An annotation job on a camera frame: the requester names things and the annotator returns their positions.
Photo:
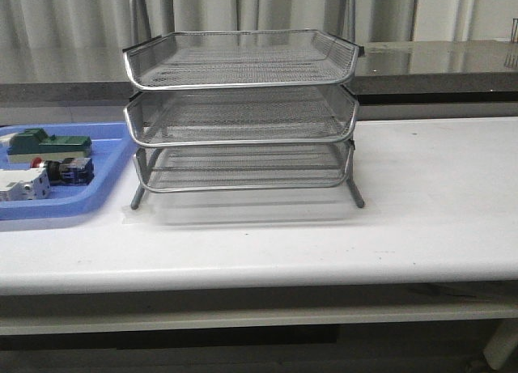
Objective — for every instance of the silver mesh tray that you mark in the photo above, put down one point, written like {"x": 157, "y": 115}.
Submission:
{"x": 212, "y": 168}
{"x": 234, "y": 59}
{"x": 263, "y": 115}

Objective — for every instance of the red emergency stop button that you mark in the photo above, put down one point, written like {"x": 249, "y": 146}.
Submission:
{"x": 69, "y": 171}

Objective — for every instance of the clear tape patch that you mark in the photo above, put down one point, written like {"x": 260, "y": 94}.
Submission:
{"x": 144, "y": 214}

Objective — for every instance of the blue plastic tray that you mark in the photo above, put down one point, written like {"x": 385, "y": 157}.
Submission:
{"x": 112, "y": 147}

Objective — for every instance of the white circuit breaker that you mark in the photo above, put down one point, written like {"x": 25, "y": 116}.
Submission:
{"x": 22, "y": 185}

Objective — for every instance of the dark stone counter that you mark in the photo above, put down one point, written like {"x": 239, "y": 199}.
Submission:
{"x": 390, "y": 72}

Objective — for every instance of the green electrical module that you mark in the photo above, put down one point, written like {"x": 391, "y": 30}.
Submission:
{"x": 36, "y": 143}

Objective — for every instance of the white curtain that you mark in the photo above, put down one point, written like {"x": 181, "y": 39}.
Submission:
{"x": 80, "y": 24}

